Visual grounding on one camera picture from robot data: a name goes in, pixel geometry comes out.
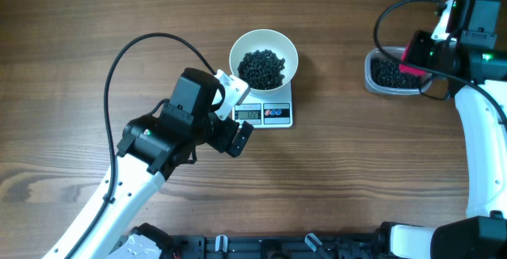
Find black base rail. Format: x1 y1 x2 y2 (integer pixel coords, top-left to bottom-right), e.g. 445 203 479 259
162 233 388 259

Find white bowl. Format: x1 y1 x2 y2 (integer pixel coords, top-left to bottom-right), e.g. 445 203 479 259
229 29 299 85

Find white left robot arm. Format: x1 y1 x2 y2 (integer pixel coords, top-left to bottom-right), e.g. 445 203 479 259
46 68 253 258

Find white digital kitchen scale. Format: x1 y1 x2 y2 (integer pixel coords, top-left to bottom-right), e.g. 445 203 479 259
232 81 294 129

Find pink measuring scoop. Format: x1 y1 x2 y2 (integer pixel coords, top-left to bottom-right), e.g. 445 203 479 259
399 31 425 77

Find clear plastic container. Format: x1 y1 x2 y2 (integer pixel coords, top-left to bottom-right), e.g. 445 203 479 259
364 46 432 96

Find black beans in bowl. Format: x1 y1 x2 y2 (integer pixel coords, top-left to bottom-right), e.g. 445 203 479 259
237 49 285 90

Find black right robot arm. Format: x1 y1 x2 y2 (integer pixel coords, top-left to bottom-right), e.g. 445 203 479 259
372 0 506 258

